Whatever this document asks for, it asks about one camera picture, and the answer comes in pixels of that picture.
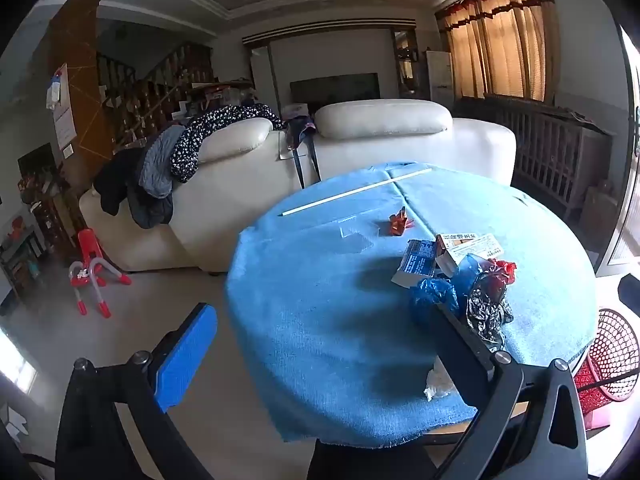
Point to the red child's toy chair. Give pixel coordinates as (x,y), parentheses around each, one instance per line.
(89,245)

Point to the blue tablecloth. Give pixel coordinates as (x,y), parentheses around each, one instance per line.
(325,335)

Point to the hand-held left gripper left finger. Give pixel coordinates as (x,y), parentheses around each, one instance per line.
(187,350)

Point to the low toy shelf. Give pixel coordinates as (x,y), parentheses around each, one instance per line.
(20,260)

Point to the orange and white medicine box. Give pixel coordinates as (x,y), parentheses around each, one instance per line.
(470,247)

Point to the white tissue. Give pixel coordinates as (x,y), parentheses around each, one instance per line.
(440,385)

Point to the wooden baby crib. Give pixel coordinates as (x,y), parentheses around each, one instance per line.
(550,150)

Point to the thin white rod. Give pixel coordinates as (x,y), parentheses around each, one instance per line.
(350,193)

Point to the white standing air conditioner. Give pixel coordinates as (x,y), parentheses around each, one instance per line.
(440,75)

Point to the wooden display cabinet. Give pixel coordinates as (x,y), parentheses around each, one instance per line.
(406,60)

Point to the cardboard box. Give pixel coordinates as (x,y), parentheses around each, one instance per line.
(597,205)

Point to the orange wrapper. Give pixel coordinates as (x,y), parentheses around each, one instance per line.
(399,222)

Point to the blue plastic bag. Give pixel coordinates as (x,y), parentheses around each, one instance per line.
(435,295)

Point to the cream leather sofa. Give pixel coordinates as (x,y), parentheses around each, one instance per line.
(390,150)

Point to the wooden staircase railing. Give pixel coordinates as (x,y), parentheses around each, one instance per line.
(150,95)

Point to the grey garment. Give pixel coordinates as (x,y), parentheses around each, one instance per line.
(157,165)

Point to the dark wooden cabinet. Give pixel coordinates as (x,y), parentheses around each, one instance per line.
(40,175)

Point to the floral dark garment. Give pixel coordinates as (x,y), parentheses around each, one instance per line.
(210,125)

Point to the orange curtains with red trim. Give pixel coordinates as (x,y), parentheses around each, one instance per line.
(500,45)

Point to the white tall cabinet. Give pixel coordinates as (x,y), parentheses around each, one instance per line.
(261,75)

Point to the black and red foil wrapper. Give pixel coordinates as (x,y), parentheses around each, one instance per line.
(485,305)

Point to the flat screen television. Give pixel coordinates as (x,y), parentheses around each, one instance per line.
(335,87)

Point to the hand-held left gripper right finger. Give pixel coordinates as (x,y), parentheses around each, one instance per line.
(465,355)

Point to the wall calendar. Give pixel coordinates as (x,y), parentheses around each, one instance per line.
(65,120)

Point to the black garment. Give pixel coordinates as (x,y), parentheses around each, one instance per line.
(112,180)

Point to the white and blue medicine box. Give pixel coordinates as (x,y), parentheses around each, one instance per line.
(415,260)

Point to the pile of storage clutter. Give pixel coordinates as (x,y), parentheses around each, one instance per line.
(215,95)

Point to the red mesh basket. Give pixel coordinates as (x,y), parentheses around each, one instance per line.
(620,350)

